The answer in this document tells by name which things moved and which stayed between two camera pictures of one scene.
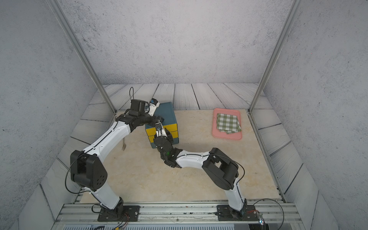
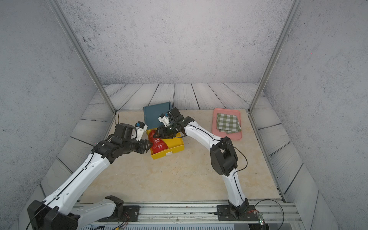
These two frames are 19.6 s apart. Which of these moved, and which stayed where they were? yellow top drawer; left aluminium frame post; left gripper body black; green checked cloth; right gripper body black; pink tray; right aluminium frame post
Moved: yellow top drawer; right gripper body black; left gripper body black
Stayed: pink tray; right aluminium frame post; green checked cloth; left aluminium frame post
